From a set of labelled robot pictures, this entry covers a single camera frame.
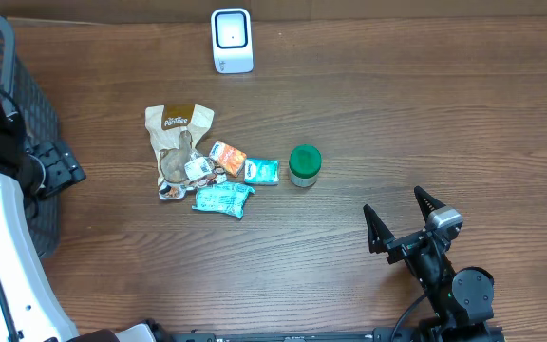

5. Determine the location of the grey plastic mesh basket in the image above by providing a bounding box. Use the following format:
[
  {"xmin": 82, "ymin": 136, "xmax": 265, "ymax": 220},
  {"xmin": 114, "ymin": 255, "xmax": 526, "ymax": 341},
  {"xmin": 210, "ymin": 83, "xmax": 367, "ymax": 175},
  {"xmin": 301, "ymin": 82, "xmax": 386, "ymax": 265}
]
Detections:
[{"xmin": 0, "ymin": 15, "xmax": 61, "ymax": 258}]

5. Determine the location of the white barcode scanner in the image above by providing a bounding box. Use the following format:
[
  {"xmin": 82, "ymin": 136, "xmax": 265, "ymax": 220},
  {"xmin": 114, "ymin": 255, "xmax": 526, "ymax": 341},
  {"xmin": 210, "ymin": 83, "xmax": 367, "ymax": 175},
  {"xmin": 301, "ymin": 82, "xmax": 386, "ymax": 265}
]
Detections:
[{"xmin": 211, "ymin": 8, "xmax": 255, "ymax": 74}]

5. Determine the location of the teal wet wipes pack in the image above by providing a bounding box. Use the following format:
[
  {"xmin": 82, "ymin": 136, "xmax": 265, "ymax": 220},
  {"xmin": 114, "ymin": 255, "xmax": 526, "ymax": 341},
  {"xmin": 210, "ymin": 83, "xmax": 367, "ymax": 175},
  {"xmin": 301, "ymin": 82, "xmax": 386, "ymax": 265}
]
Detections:
[{"xmin": 192, "ymin": 182, "xmax": 255, "ymax": 219}]

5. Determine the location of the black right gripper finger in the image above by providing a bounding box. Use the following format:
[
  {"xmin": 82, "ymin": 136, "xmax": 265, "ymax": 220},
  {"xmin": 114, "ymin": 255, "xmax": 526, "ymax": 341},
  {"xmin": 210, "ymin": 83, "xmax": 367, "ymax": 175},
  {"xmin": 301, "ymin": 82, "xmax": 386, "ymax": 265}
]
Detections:
[
  {"xmin": 414, "ymin": 186, "xmax": 445, "ymax": 221},
  {"xmin": 363, "ymin": 204, "xmax": 395, "ymax": 254}
]

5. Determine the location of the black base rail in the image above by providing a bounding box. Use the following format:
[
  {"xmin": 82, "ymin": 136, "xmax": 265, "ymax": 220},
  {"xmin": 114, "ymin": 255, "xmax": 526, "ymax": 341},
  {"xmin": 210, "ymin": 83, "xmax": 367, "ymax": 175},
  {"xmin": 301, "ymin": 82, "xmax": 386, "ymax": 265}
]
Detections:
[{"xmin": 170, "ymin": 328, "xmax": 505, "ymax": 342}]

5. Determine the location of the mixed beans printed bag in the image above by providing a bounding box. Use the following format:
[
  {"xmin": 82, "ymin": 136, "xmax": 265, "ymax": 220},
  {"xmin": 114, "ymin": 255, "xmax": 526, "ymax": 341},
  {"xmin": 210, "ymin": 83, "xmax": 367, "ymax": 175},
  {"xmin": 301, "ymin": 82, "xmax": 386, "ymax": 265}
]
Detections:
[{"xmin": 158, "ymin": 151, "xmax": 227, "ymax": 200}]

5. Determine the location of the brown Pantree mushroom bag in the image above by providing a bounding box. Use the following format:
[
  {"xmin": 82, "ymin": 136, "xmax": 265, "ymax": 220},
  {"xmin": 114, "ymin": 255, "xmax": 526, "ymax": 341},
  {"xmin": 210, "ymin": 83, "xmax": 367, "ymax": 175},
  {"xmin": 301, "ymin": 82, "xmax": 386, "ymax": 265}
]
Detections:
[{"xmin": 144, "ymin": 104, "xmax": 215, "ymax": 185}]

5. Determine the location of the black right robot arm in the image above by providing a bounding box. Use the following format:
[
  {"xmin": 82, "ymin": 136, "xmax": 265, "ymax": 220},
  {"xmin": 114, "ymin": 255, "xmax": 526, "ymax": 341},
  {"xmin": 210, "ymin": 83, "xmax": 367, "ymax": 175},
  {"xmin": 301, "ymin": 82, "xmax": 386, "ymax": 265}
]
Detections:
[{"xmin": 363, "ymin": 186, "xmax": 505, "ymax": 342}]

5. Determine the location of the teal Kleenex tissue pack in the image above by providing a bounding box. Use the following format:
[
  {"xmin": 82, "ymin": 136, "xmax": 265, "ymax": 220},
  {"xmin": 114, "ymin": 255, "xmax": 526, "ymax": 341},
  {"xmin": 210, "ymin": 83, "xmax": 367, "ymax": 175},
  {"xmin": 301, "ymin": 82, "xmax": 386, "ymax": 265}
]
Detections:
[{"xmin": 244, "ymin": 158, "xmax": 280, "ymax": 185}]

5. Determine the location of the orange Kleenex tissue pack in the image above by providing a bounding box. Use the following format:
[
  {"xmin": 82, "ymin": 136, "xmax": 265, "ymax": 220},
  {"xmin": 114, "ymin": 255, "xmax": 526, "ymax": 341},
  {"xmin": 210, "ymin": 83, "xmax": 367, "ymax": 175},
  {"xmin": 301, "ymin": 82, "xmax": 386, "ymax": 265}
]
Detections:
[{"xmin": 209, "ymin": 141, "xmax": 247, "ymax": 177}]

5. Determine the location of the green lid beige jar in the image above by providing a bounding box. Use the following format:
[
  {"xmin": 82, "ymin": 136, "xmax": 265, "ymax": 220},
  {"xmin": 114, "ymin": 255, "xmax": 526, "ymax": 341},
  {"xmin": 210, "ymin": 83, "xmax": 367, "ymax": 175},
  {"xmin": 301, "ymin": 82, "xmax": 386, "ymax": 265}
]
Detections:
[{"xmin": 289, "ymin": 144, "xmax": 322, "ymax": 187}]

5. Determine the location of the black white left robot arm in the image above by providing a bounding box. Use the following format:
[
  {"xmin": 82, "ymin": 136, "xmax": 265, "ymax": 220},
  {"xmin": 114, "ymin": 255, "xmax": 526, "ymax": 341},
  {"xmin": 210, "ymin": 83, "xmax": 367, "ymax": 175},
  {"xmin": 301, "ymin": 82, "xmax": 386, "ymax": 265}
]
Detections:
[{"xmin": 0, "ymin": 89, "xmax": 170, "ymax": 342}]

